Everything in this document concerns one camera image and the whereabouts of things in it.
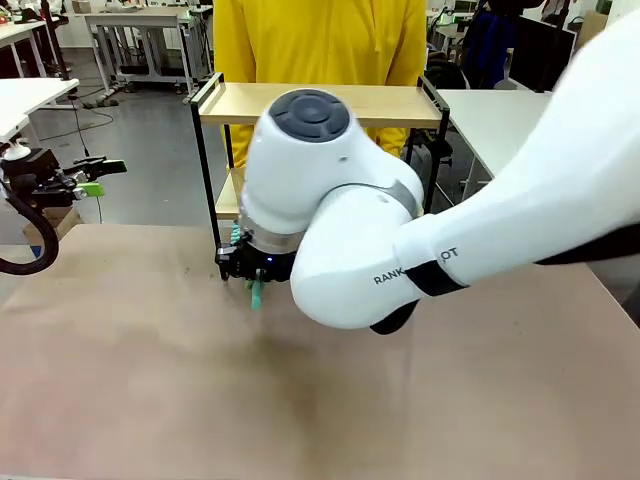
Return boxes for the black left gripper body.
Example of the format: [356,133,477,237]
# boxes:
[7,148,80,207]

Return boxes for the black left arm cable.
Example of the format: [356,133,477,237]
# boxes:
[0,177,61,275]

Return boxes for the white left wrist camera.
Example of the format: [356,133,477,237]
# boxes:
[0,138,32,162]

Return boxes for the black monitor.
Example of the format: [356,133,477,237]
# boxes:
[509,17,576,94]

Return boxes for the grey frame workbench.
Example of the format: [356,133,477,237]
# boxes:
[82,10,214,99]

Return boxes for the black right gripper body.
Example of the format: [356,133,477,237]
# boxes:
[214,238,297,286]

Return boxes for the black office chair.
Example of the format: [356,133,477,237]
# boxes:
[402,127,456,206]

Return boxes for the large white desk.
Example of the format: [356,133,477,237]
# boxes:
[434,88,554,181]

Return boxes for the black pole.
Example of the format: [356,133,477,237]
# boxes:
[40,0,71,81]

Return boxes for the black bag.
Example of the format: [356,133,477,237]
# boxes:
[424,59,469,94]

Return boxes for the white background desk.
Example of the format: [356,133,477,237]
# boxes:
[0,19,64,79]

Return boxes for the person in yellow hoodie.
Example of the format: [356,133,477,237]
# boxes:
[213,0,427,171]

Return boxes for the cardboard box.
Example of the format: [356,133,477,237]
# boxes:
[22,204,84,246]

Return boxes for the teal cleaning cloth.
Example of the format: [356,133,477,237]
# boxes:
[229,222,266,312]

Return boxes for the black frame wooden shelf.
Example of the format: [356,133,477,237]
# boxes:
[189,72,451,281]

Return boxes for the person in dark blue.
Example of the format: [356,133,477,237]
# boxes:
[459,0,519,91]

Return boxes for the brown cardboard panel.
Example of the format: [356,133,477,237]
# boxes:
[574,9,609,51]

